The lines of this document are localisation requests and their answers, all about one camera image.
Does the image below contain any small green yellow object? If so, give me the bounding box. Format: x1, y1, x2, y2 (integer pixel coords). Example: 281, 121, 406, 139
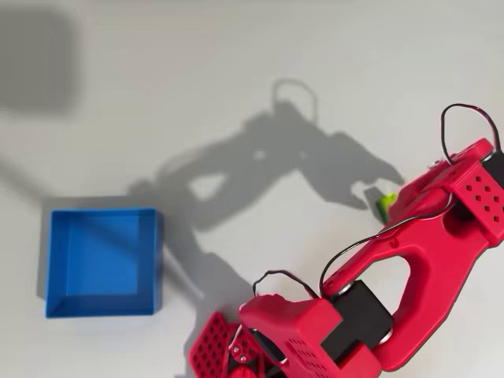
376, 191, 398, 222

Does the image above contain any blue plastic box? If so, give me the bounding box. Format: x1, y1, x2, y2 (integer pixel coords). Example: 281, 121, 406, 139
45, 207, 165, 319

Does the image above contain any forearm servo wire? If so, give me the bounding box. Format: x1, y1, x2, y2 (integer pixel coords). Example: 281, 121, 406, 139
321, 192, 454, 298

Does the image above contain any black wrist servo wire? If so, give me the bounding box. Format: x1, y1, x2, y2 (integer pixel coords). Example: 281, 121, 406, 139
439, 103, 499, 166

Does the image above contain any black shoulder servo wire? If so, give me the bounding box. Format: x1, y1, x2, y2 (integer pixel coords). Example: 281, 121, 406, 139
251, 269, 320, 300

